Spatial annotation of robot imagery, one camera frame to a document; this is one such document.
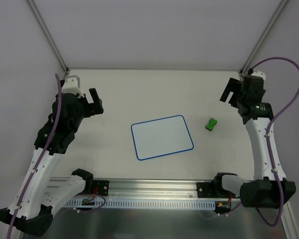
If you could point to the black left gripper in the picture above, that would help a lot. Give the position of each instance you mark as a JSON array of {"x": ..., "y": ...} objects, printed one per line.
[{"x": 90, "y": 106}]

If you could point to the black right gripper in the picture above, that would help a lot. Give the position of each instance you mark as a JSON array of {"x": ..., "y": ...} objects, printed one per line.
[{"x": 238, "y": 93}]

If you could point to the green bone-shaped eraser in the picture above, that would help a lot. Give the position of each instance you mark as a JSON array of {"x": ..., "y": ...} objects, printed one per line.
[{"x": 211, "y": 124}]

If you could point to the blue-framed whiteboard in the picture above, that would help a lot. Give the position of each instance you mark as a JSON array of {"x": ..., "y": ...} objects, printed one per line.
[{"x": 161, "y": 137}]

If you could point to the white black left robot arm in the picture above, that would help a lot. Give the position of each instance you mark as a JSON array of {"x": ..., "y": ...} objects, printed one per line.
[{"x": 32, "y": 212}]

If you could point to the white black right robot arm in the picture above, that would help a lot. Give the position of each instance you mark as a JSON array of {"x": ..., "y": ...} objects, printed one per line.
[{"x": 270, "y": 187}]

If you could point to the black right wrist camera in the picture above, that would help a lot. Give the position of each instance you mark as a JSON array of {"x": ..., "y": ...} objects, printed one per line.
[{"x": 253, "y": 81}]

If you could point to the right aluminium frame post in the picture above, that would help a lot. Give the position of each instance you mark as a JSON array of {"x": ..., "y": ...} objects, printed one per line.
[{"x": 264, "y": 35}]

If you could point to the aluminium frame post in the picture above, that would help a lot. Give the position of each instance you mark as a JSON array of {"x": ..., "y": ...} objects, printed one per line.
[
  {"x": 46, "y": 33},
  {"x": 264, "y": 35}
]

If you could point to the left aluminium frame post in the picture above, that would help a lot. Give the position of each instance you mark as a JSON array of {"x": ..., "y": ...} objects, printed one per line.
[{"x": 46, "y": 33}]

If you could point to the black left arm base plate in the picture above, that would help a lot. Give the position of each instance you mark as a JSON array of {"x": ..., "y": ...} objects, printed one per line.
[{"x": 101, "y": 187}]

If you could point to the aluminium mounting rail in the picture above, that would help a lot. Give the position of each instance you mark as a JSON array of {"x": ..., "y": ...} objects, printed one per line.
[{"x": 154, "y": 189}]

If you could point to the white slotted cable duct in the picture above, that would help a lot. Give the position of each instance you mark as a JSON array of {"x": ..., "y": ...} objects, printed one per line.
[{"x": 206, "y": 205}]

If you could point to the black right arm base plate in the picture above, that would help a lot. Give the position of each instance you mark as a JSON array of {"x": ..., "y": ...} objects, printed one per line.
[{"x": 209, "y": 190}]

